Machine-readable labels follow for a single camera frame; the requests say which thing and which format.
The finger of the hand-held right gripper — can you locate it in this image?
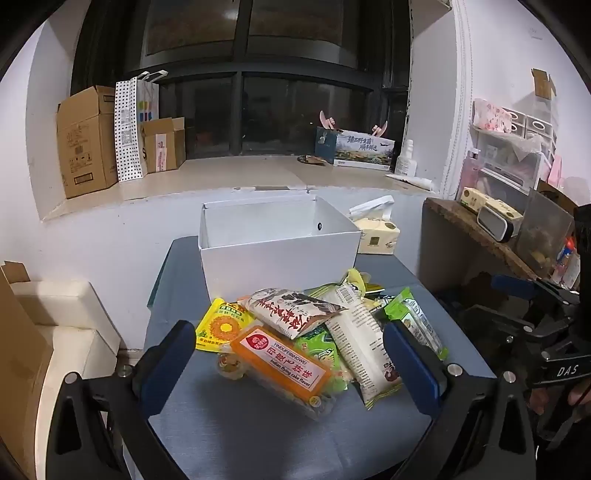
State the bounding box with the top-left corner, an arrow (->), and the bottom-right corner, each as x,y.
462,305 -> 561,346
492,274 -> 580,306

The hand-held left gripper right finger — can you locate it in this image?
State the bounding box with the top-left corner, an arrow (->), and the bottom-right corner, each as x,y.
382,320 -> 539,480

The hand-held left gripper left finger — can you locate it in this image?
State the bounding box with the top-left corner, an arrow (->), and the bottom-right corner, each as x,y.
46,320 -> 199,480

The green white snack packet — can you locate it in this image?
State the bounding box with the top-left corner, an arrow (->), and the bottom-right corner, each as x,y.
373,287 -> 450,361

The white printed snack packet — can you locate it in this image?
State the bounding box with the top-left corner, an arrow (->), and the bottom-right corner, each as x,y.
323,284 -> 403,411

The yellow sunflower seed packet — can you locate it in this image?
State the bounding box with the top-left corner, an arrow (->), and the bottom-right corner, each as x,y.
195,298 -> 257,354

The green cartoon snack packet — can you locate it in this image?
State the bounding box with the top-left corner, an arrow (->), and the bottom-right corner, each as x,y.
295,335 -> 356,384

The olive yellow snack packet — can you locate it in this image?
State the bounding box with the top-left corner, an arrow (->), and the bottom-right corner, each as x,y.
342,268 -> 376,301

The orange label cake tray packet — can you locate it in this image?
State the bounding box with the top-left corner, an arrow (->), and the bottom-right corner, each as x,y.
217,324 -> 338,421

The white red calligraphy snack packet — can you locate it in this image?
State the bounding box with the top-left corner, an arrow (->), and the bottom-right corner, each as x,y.
238,287 -> 349,341

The white cardboard box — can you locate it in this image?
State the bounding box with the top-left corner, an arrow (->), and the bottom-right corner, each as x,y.
198,187 -> 362,303

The person's right hand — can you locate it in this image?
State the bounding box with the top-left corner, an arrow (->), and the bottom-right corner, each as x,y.
529,385 -> 591,408

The clear acrylic container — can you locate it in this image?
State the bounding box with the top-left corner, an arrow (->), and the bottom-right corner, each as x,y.
516,189 -> 576,278

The black white small case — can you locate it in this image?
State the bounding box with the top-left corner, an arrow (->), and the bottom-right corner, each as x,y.
476,205 -> 515,243

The brown wooden side table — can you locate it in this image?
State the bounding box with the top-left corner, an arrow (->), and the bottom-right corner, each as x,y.
419,198 -> 537,288

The yellow green tissue packet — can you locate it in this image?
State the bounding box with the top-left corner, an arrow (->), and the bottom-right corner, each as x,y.
461,187 -> 525,223

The blue table cloth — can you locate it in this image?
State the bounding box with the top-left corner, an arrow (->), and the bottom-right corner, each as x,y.
143,235 -> 498,480

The clear plastic storage box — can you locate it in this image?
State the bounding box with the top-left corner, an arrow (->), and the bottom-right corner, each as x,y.
466,129 -> 544,217

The pink bottle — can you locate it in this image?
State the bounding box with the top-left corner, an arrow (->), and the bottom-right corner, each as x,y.
463,148 -> 481,193

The yellow soft tissue pack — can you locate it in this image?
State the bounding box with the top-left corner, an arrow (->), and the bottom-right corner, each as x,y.
348,195 -> 402,256

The flat brown cardboard sheet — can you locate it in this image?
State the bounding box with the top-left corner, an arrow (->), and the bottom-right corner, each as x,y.
0,261 -> 62,480

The white drawer organizer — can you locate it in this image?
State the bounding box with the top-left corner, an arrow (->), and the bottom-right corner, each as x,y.
501,108 -> 557,154

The white plastic bottle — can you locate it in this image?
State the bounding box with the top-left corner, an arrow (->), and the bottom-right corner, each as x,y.
396,140 -> 418,176

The pink floral pouch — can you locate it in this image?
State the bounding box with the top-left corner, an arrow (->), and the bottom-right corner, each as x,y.
472,98 -> 513,134

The white vertical pipe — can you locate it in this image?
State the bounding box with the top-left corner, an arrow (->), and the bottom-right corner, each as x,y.
441,0 -> 478,200

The landscape printed tissue box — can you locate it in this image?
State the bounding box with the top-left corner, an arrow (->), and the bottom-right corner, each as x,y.
332,130 -> 397,171

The small brown cardboard box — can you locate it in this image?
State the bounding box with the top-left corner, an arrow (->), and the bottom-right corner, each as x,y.
140,117 -> 187,174

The dotted white paper bag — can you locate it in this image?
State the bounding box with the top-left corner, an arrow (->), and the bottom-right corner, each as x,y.
115,78 -> 147,183

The large brown cardboard box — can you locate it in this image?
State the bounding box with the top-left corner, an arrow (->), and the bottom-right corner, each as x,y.
56,85 -> 120,200

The dark teal box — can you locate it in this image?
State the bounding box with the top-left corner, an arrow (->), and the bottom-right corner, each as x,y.
315,126 -> 345,163

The white bag with coloured squares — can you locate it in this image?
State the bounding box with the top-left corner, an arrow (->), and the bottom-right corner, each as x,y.
135,69 -> 169,123

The black framed window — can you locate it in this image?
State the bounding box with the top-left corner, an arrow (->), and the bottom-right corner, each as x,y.
71,0 -> 411,160

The small cardboard wall box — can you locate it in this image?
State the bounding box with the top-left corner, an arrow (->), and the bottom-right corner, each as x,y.
531,68 -> 557,100

